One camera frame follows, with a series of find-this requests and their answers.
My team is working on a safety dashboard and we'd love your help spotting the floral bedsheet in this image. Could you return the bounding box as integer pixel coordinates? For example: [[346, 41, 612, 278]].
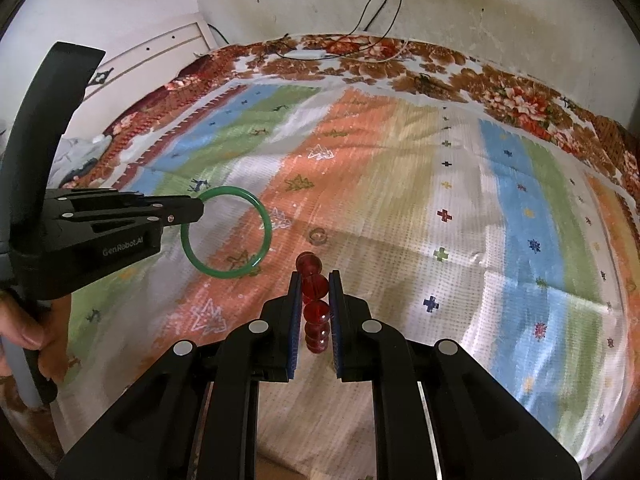
[[0, 34, 640, 461]]

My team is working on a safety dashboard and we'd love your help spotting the striped woven cloth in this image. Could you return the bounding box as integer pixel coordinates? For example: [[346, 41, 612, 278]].
[[65, 77, 640, 466]]

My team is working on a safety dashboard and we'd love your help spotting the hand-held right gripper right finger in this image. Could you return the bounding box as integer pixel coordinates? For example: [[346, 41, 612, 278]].
[[327, 269, 583, 480]]

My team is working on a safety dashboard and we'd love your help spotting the grey crumpled cloth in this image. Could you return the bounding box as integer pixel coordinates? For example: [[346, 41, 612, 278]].
[[47, 135, 113, 191]]

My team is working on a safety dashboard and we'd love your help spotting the white headboard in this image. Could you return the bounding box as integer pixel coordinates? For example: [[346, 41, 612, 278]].
[[65, 14, 216, 141]]

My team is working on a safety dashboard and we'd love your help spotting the person's left hand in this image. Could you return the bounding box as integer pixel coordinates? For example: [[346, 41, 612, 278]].
[[0, 287, 72, 386]]

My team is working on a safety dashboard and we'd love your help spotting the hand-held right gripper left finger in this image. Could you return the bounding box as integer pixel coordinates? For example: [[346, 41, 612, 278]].
[[55, 270, 306, 480]]

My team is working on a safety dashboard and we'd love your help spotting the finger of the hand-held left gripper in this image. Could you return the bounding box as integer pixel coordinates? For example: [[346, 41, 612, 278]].
[[115, 190, 198, 202], [65, 197, 205, 231]]

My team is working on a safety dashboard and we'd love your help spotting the green jade bangle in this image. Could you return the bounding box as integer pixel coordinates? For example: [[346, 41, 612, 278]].
[[181, 186, 273, 278]]

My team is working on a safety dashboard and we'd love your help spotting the red bead bracelet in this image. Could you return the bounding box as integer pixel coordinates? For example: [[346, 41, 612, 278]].
[[295, 252, 331, 355]]

